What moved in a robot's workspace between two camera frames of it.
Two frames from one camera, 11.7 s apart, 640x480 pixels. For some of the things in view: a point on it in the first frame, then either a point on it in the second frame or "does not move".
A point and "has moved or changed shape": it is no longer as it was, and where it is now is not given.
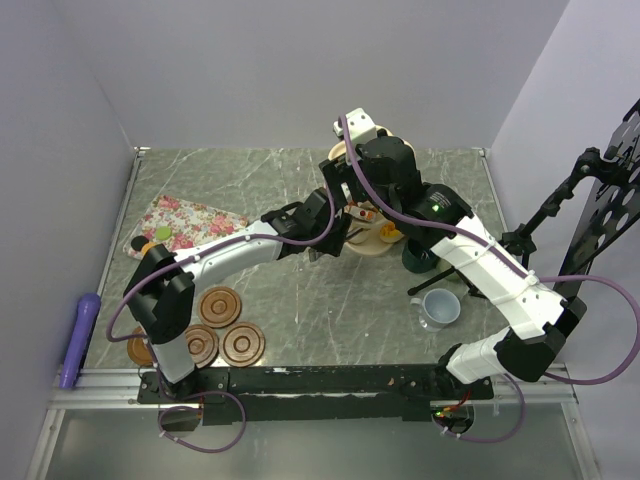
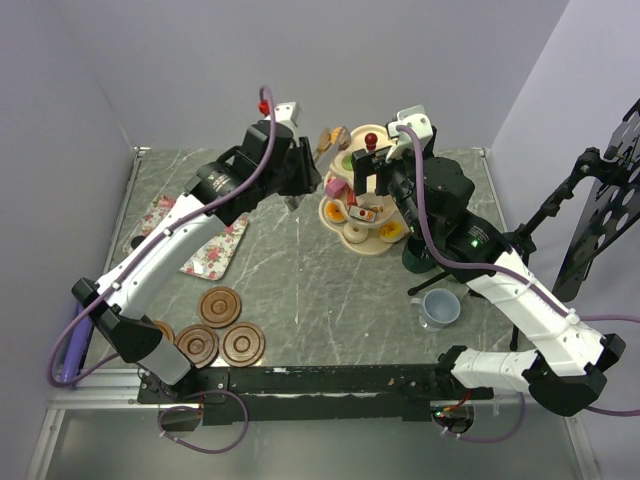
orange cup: (388, 230) has moved or changed shape
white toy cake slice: (366, 215) does not move
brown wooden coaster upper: (219, 307) does not move
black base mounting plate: (313, 394) does not move
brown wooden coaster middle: (201, 343) does not move
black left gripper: (334, 246) -> (308, 176)
